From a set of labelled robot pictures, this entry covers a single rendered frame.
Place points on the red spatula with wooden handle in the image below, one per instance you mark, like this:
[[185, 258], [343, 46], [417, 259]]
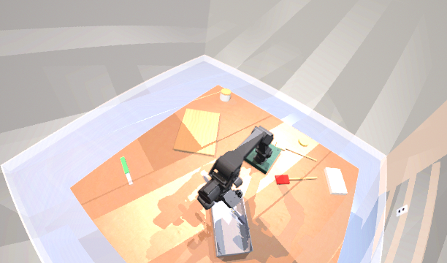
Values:
[[284, 179]]

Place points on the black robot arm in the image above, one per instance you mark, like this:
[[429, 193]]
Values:
[[229, 167]]

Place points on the light wooden board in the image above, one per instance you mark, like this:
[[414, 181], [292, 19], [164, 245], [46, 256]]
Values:
[[198, 132]]

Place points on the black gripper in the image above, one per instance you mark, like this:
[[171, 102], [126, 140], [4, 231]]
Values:
[[206, 206]]

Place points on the white rectangular block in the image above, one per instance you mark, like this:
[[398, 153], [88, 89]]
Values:
[[335, 181]]

